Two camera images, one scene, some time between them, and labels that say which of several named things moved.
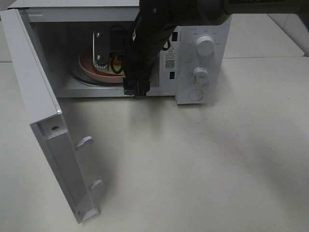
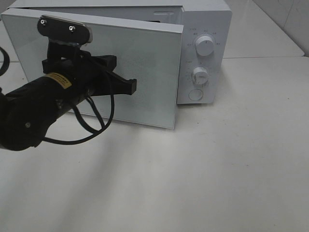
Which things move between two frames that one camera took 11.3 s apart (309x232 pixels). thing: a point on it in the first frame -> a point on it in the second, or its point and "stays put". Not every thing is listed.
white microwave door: x=44 y=114 -> x=149 y=52
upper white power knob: x=204 y=46 stays put
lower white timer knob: x=201 y=76 stays put
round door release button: x=195 y=94 stays put
